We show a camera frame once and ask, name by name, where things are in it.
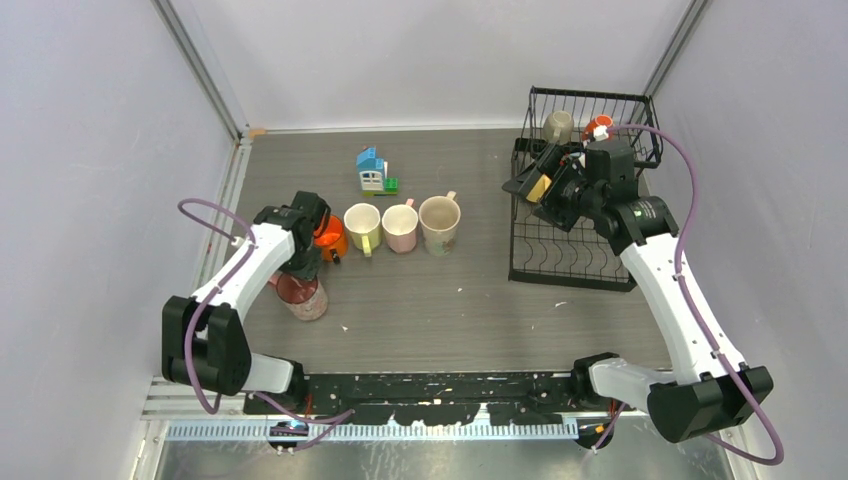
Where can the orange mug black handle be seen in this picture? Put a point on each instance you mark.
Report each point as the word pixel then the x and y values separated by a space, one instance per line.
pixel 331 239

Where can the black wire dish rack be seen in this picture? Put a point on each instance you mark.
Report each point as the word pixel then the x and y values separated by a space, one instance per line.
pixel 582 258

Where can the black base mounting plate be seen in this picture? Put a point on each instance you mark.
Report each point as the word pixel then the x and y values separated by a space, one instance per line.
pixel 435 399

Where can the aluminium slotted rail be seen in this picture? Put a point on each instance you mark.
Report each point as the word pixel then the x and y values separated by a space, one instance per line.
pixel 187 420

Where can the tall cream dragon mug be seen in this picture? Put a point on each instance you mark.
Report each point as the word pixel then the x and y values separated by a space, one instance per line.
pixel 439 217

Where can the beige mug shelf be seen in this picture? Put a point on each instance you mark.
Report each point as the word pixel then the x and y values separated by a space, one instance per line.
pixel 558 127

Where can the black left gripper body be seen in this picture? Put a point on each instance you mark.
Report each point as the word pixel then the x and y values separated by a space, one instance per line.
pixel 305 263

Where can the pink patterned mug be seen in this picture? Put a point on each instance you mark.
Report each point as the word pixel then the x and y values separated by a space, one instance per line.
pixel 306 299

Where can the orange mug shelf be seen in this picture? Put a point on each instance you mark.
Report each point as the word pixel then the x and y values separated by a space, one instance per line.
pixel 600 120

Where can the pale yellow faceted mug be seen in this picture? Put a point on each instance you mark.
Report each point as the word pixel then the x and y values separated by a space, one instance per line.
pixel 362 222

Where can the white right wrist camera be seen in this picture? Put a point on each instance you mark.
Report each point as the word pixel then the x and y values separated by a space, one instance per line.
pixel 600 133

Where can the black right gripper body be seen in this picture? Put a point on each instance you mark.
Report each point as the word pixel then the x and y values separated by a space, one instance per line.
pixel 585 196

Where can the pink faceted mug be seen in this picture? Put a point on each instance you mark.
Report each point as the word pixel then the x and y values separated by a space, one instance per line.
pixel 400 223

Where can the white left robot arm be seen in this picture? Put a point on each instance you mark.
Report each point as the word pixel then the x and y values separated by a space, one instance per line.
pixel 203 340

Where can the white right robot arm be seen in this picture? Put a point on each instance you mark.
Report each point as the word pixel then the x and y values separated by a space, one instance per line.
pixel 705 391

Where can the toy brick house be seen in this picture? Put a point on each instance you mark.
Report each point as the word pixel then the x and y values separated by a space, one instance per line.
pixel 372 171

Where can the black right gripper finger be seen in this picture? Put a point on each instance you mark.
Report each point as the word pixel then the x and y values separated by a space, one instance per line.
pixel 560 213
pixel 547 163

